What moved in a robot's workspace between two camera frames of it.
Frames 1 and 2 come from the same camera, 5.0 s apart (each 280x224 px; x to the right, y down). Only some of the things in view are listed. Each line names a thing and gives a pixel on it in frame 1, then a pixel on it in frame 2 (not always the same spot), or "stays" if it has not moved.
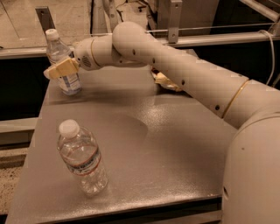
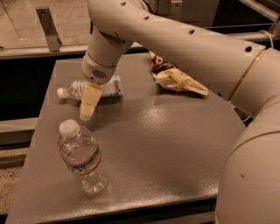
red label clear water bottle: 83,157 stays
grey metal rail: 43,51 stays
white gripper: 83,54 -> 94,71
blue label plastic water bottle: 59,51 -> 108,89
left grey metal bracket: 45,18 stays
